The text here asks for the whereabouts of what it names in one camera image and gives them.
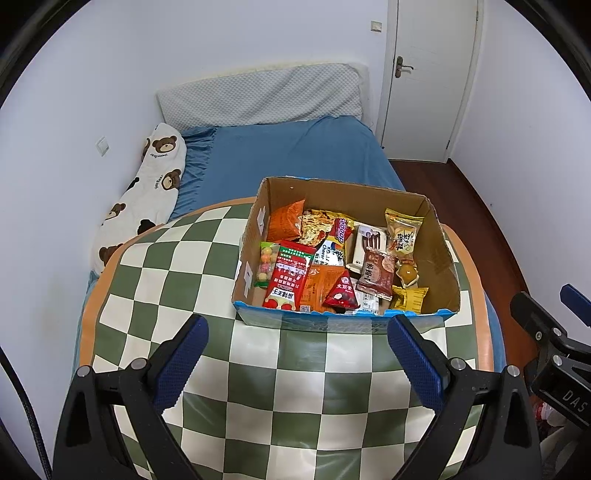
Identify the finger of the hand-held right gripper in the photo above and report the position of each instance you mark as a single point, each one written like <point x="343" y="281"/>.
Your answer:
<point x="531" y="314"/>
<point x="577" y="302"/>

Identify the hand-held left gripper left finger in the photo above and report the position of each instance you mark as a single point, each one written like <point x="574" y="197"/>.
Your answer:
<point x="184" y="362"/>

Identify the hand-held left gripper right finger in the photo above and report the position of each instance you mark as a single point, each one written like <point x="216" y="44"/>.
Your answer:
<point x="415" y="364"/>

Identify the yellow snack packet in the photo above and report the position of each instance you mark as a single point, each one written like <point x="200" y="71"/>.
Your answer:
<point x="408" y="297"/>

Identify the clear yellow cake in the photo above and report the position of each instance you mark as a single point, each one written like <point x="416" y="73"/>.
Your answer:
<point x="408" y="273"/>

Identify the brown snack packet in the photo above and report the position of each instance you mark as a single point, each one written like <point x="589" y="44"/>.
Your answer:
<point x="375" y="272"/>

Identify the red triangular snack packet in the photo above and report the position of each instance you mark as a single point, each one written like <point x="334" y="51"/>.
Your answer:
<point x="341" y="291"/>

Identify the cardboard box with blue print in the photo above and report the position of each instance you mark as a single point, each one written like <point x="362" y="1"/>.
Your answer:
<point x="434" y="258"/>

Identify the colourful candy ball packet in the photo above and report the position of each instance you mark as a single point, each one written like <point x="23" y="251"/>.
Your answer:
<point x="267" y="263"/>

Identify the small white barcode packet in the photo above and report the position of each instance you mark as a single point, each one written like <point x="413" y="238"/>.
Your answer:
<point x="371" y="303"/>

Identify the green white checked tablecloth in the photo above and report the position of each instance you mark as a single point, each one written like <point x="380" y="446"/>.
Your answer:
<point x="277" y="392"/>

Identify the yellow cookie print packet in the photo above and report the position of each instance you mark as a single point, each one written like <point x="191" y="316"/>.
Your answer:
<point x="404" y="233"/>

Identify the white box brown sticks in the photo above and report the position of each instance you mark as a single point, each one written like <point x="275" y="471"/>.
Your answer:
<point x="364" y="240"/>

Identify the noodle print snack packet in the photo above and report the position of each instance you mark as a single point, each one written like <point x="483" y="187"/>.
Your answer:
<point x="316" y="226"/>

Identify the orange crinkled snack packet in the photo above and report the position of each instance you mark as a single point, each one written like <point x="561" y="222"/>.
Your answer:
<point x="286" y="221"/>

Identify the white bear print pillow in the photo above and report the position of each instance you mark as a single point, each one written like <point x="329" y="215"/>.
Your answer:
<point x="152" y="184"/>

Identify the blue bed sheet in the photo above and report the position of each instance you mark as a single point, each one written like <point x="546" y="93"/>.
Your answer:
<point x="300" y="152"/>

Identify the white door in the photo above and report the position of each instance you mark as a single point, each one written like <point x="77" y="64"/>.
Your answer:
<point x="434" y="69"/>

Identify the grey textured pillow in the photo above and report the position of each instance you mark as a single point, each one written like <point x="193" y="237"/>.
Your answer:
<point x="258" y="97"/>

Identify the white wall socket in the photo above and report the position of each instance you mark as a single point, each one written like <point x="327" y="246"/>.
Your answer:
<point x="102" y="146"/>

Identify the white light switch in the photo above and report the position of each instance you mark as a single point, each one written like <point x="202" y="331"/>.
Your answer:
<point x="376" y="26"/>

